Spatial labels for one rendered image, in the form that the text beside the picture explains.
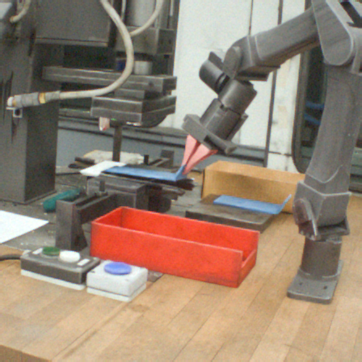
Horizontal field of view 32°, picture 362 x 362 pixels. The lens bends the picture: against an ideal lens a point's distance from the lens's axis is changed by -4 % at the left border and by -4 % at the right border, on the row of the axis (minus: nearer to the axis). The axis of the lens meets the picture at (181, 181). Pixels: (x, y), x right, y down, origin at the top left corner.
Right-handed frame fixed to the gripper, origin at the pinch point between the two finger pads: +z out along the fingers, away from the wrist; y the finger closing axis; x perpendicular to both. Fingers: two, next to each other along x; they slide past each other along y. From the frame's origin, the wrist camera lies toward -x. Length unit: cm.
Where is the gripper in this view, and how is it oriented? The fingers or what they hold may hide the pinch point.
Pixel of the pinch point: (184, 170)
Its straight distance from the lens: 124.3
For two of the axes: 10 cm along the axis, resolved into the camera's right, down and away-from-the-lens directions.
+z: -5.6, 7.9, 2.5
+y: -7.7, -6.1, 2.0
